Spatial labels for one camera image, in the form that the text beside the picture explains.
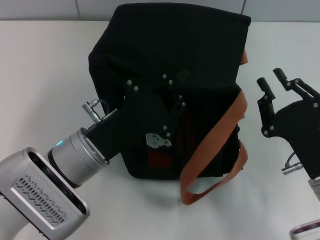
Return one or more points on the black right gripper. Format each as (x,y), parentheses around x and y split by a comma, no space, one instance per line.
(302,130)

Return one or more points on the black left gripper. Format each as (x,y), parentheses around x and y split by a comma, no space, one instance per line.
(140,117)

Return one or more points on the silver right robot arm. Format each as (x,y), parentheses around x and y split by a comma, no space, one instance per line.
(315,187)

